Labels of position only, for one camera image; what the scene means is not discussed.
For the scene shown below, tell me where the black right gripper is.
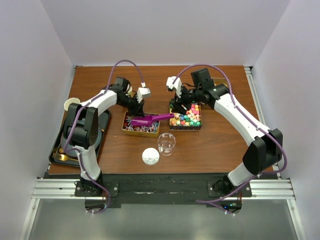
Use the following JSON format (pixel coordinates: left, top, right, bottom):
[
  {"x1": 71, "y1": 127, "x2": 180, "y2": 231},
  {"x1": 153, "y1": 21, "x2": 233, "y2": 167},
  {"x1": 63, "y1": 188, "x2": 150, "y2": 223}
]
[{"x1": 171, "y1": 84, "x2": 202, "y2": 115}]

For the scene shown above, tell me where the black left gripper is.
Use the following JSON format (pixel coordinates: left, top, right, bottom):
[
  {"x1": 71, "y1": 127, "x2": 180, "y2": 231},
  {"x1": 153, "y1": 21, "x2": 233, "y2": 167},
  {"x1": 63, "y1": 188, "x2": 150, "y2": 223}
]
[{"x1": 118, "y1": 93, "x2": 145, "y2": 118}]

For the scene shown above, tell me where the purple plastic scoop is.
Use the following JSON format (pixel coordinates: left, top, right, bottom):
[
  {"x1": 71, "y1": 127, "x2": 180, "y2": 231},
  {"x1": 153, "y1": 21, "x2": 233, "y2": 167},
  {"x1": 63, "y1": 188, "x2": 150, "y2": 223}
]
[{"x1": 130, "y1": 113, "x2": 175, "y2": 127}]

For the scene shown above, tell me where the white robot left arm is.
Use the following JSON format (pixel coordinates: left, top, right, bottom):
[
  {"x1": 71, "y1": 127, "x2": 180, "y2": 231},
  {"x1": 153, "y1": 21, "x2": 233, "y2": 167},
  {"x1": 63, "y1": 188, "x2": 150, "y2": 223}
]
[{"x1": 63, "y1": 77, "x2": 151, "y2": 196}]

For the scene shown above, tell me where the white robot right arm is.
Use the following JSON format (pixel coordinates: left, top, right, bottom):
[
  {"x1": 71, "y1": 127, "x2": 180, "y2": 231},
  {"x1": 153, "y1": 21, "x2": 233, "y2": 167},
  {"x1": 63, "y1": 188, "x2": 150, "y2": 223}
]
[{"x1": 166, "y1": 68, "x2": 283, "y2": 197}]

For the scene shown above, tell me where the yellow mug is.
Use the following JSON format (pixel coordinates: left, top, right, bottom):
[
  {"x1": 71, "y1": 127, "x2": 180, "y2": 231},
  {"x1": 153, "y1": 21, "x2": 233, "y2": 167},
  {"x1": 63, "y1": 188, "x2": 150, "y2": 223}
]
[{"x1": 125, "y1": 84, "x2": 133, "y2": 98}]

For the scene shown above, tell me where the silver popsicle candy tin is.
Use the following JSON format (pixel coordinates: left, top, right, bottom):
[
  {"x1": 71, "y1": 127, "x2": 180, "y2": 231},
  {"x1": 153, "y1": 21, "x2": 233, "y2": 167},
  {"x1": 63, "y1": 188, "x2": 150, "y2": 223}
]
[{"x1": 212, "y1": 77, "x2": 229, "y2": 88}]

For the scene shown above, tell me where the gold lollipop tin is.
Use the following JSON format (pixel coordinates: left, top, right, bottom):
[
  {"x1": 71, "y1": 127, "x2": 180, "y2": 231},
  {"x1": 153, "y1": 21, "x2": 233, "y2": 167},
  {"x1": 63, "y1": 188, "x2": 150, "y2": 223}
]
[{"x1": 121, "y1": 111, "x2": 160, "y2": 138}]

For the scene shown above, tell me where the star candy tin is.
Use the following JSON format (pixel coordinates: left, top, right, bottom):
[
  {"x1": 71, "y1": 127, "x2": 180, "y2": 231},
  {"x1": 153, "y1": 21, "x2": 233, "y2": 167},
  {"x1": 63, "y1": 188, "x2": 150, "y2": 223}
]
[{"x1": 169, "y1": 98, "x2": 203, "y2": 131}]

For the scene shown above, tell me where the clear glass jar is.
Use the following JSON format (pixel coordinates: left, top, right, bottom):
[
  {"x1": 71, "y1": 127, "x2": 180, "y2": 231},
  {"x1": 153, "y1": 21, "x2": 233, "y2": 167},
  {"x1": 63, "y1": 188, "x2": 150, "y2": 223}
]
[{"x1": 157, "y1": 132, "x2": 176, "y2": 156}]

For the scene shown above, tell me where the silver jar lid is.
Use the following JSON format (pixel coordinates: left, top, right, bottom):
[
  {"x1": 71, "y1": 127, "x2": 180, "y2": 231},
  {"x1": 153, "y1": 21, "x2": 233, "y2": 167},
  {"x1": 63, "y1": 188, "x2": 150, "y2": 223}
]
[{"x1": 142, "y1": 147, "x2": 160, "y2": 166}]

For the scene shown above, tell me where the white paper cup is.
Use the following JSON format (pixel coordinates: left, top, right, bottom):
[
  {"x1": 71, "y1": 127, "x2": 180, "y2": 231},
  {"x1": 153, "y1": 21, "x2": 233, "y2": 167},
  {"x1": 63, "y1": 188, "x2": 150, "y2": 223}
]
[{"x1": 63, "y1": 97, "x2": 81, "y2": 112}]

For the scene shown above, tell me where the grey blue plate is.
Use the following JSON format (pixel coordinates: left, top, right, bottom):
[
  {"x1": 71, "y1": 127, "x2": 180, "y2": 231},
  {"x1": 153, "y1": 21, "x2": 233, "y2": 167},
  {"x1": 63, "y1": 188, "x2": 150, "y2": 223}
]
[{"x1": 57, "y1": 127, "x2": 104, "y2": 161}]

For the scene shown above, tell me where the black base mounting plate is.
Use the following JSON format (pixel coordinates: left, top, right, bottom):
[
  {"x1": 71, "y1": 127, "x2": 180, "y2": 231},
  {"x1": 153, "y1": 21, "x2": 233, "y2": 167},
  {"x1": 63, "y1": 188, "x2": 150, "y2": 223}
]
[{"x1": 44, "y1": 172, "x2": 278, "y2": 210}]

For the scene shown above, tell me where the gold fork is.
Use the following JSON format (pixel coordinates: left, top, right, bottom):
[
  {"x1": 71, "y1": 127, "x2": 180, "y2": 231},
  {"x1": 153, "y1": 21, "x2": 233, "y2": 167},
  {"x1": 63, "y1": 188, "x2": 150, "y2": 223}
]
[{"x1": 53, "y1": 152, "x2": 78, "y2": 162}]

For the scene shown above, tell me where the black tray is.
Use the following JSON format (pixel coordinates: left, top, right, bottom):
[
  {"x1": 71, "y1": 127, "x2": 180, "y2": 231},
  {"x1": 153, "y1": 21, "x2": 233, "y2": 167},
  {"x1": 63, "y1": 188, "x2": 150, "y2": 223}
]
[{"x1": 48, "y1": 108, "x2": 111, "y2": 169}]

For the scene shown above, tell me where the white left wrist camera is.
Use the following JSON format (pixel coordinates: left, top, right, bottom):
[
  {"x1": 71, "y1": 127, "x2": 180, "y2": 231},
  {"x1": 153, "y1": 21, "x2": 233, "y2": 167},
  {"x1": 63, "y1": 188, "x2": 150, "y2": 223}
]
[{"x1": 137, "y1": 87, "x2": 151, "y2": 103}]

